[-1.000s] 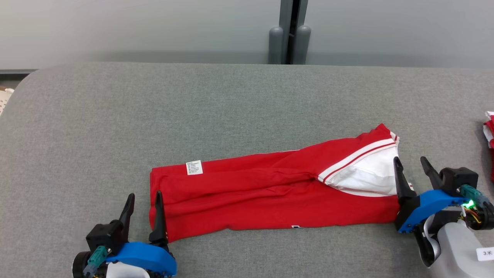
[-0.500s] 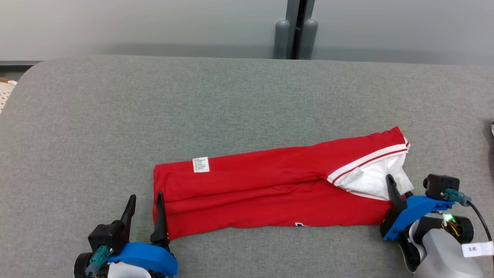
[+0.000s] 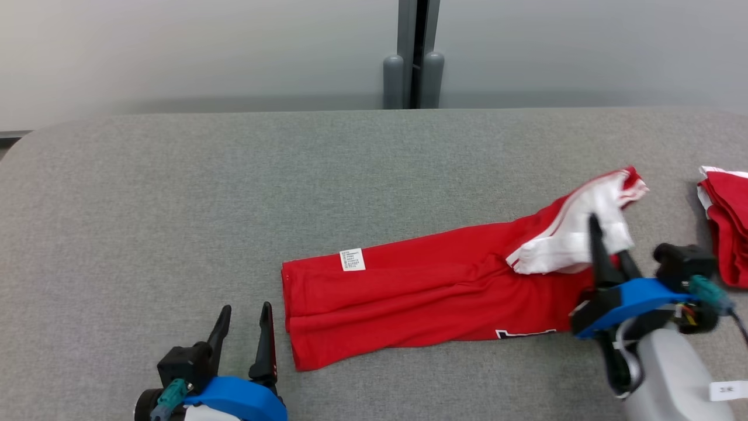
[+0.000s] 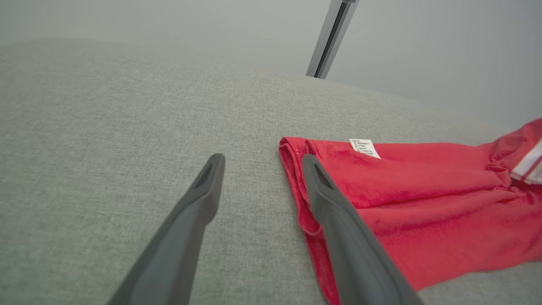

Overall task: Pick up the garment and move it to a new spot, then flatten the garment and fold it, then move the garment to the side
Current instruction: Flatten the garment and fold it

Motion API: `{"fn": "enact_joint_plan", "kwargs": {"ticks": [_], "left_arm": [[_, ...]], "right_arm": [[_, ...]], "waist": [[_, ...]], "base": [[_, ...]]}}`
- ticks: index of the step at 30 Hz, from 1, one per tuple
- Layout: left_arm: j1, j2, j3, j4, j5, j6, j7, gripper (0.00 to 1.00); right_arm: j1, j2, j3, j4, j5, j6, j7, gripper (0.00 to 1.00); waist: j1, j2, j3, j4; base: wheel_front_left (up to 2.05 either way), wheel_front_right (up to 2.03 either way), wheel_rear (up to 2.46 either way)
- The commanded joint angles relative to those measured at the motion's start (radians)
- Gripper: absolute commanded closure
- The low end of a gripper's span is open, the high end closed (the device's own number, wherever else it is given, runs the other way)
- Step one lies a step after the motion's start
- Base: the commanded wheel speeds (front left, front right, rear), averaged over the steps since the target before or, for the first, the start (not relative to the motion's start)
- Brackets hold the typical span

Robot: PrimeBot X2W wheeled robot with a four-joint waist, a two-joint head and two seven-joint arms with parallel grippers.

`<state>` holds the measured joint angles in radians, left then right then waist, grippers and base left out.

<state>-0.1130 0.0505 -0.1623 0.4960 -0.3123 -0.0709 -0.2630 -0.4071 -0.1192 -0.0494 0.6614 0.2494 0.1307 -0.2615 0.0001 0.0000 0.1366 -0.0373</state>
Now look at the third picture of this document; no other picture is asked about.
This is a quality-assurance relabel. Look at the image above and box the grey rounded short post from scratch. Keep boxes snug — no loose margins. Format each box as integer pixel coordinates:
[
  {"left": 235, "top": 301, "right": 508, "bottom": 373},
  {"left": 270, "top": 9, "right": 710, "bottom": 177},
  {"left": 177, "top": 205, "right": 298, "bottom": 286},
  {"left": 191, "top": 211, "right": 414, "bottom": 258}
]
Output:
[
  {"left": 383, "top": 54, "right": 405, "bottom": 110},
  {"left": 421, "top": 51, "right": 445, "bottom": 109}
]

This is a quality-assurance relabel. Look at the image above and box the red and white jersey garment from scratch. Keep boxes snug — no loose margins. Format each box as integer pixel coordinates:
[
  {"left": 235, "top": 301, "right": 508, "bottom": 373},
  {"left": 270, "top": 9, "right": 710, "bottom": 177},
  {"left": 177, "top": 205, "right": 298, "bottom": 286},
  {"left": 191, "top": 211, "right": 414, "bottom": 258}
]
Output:
[{"left": 282, "top": 167, "right": 649, "bottom": 372}]

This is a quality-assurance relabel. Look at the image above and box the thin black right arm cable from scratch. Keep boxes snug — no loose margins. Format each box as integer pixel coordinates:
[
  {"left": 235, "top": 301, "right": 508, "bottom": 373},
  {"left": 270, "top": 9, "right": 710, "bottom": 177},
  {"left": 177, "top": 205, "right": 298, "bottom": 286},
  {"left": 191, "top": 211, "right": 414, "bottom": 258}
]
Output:
[{"left": 728, "top": 310, "right": 748, "bottom": 347}]

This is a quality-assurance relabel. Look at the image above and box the teal left camera connector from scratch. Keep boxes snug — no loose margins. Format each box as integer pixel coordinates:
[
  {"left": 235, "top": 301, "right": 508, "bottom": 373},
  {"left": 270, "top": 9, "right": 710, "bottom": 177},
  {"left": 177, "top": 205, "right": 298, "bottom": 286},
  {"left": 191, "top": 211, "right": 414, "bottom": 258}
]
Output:
[{"left": 151, "top": 378, "right": 191, "bottom": 419}]

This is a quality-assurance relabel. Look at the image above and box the grey door frame pillar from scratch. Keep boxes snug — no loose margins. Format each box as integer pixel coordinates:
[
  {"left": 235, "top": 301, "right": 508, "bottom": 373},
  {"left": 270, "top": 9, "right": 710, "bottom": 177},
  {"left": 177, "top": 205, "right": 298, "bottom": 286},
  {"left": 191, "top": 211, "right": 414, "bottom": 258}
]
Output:
[{"left": 397, "top": 0, "right": 440, "bottom": 110}]

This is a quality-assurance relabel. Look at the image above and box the folded red white garment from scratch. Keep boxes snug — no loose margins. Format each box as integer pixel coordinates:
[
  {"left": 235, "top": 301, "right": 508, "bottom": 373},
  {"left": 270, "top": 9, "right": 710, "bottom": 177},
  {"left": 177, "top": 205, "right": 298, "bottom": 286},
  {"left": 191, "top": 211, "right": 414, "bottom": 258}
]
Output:
[{"left": 697, "top": 166, "right": 748, "bottom": 290}]

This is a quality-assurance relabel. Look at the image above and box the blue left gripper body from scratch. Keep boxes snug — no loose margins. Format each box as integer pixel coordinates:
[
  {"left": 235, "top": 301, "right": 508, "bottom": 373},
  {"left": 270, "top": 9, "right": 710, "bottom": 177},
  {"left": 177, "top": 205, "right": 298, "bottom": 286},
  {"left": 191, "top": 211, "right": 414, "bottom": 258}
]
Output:
[{"left": 186, "top": 376, "right": 288, "bottom": 421}]

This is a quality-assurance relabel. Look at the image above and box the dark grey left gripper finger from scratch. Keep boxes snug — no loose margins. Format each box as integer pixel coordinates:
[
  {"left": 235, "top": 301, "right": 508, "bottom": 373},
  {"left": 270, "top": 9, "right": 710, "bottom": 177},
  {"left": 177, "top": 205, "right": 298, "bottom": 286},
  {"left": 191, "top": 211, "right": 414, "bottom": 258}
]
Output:
[
  {"left": 206, "top": 305, "right": 232, "bottom": 363},
  {"left": 248, "top": 302, "right": 278, "bottom": 387}
]

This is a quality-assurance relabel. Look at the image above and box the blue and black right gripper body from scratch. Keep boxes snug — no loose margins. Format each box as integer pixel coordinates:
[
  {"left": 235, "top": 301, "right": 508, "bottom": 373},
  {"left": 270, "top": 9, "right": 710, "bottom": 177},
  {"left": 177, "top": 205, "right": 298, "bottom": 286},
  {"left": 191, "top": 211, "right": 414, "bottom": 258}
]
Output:
[{"left": 570, "top": 278, "right": 699, "bottom": 341}]

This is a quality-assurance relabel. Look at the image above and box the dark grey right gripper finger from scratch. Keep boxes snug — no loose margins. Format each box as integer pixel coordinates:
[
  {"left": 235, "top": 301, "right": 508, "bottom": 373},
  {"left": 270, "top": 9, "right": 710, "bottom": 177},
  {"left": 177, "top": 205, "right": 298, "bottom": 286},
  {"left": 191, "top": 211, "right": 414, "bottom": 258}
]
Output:
[
  {"left": 617, "top": 250, "right": 642, "bottom": 280},
  {"left": 587, "top": 214, "right": 625, "bottom": 288}
]

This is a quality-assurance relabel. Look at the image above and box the teal camera connector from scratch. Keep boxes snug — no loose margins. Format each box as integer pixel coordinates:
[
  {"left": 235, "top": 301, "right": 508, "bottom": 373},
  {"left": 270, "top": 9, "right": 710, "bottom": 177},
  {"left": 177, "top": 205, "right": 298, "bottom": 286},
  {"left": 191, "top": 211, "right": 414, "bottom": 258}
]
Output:
[
  {"left": 151, "top": 378, "right": 191, "bottom": 419},
  {"left": 688, "top": 275, "right": 734, "bottom": 316}
]

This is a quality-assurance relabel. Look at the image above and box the teal right camera connector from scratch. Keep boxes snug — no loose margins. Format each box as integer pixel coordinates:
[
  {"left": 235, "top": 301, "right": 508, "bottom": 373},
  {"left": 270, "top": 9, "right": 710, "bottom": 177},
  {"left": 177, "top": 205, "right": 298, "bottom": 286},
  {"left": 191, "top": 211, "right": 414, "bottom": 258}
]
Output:
[{"left": 688, "top": 275, "right": 734, "bottom": 316}]

